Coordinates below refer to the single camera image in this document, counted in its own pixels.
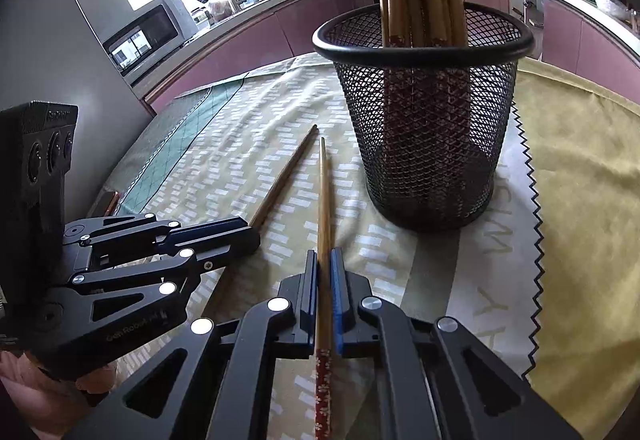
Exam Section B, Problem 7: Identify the black mesh utensil holder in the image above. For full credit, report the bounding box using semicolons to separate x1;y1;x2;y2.
312;2;535;232

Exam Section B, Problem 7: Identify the grey refrigerator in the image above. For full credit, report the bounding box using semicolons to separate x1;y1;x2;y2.
0;0;157;221

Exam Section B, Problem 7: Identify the pink base cabinets stove side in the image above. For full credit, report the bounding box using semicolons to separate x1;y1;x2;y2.
457;0;640;95

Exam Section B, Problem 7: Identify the person's left hand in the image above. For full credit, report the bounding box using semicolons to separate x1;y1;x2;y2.
0;351;119;402

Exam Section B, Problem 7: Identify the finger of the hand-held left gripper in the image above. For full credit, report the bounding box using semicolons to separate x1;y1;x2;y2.
62;213;261;272
47;249;217;362

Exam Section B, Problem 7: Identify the patterned green beige tablecloth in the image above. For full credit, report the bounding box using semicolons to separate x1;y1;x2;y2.
86;52;547;440

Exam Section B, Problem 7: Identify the white microwave oven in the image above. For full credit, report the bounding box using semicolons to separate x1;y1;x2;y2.
102;0;199;87

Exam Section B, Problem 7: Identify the pink base cabinets window side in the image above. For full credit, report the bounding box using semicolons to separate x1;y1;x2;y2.
142;0;379;115

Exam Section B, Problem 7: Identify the yellow cloth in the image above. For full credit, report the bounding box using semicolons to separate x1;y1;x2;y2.
509;57;640;440

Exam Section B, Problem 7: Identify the bamboo chopstick red patterned end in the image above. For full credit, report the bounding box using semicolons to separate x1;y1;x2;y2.
314;136;334;439

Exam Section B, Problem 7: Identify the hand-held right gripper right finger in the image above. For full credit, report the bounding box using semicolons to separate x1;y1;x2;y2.
329;247;583;440

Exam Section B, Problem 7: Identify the dark brown wooden chopstick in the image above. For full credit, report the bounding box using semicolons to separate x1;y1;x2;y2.
247;123;320;230

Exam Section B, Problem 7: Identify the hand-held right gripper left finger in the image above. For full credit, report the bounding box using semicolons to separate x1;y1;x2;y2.
62;249;321;440

